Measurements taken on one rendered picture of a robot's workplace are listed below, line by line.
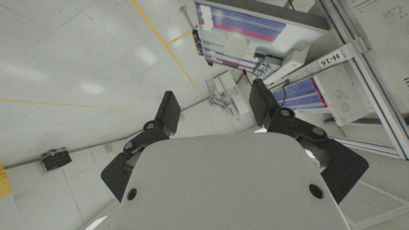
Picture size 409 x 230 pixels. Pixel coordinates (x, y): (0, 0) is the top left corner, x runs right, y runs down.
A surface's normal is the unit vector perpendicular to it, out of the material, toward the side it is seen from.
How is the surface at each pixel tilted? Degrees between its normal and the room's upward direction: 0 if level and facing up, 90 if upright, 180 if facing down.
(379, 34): 90
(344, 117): 90
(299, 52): 90
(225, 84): 90
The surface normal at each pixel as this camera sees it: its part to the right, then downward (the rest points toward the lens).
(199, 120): -0.11, 0.00
